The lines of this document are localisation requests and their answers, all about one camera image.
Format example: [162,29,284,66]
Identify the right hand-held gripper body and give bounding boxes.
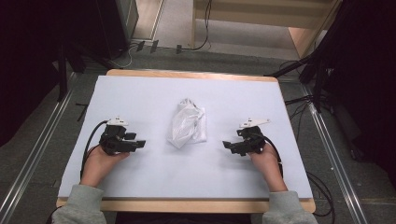
[238,118,271,157]

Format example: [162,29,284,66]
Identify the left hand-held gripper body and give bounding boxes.
[99,116,129,156]

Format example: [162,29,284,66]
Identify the white mesh bag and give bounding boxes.
[165,97,208,149]

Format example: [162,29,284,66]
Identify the person's left hand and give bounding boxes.
[79,144,131,189]

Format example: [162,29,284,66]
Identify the person's right hand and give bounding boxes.
[248,143,289,193]

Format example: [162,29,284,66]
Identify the white table mat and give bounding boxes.
[57,75,314,201]

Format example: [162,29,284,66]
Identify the wooden table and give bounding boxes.
[55,68,317,215]

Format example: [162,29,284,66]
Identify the black metal stand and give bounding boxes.
[56,43,88,103]

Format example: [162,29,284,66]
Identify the black tripod stand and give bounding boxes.
[263,54,331,114]

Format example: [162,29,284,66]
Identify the black rounded chair part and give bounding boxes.
[45,205,63,224]

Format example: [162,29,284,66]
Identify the black cabinet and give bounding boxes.
[94,0,140,61]

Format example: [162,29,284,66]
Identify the black curtain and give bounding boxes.
[0,0,104,147]
[311,0,396,188]

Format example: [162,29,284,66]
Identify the light wooden shelf unit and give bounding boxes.
[190,0,344,60]

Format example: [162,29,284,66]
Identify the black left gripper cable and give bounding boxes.
[79,119,110,181]

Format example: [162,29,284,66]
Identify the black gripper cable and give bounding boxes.
[253,133,285,179]
[79,119,110,181]

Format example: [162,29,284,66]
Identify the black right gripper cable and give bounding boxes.
[253,133,285,179]

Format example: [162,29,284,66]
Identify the black floor cable bundle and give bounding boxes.
[283,93,316,143]

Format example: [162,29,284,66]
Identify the metal floor rail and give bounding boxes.
[0,72,78,224]
[299,83,371,224]

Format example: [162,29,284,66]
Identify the white floor cable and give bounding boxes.
[114,42,139,70]

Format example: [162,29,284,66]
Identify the black looped floor cable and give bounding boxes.
[306,171,336,217]

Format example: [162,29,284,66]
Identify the black hanging cable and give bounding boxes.
[186,0,213,52]

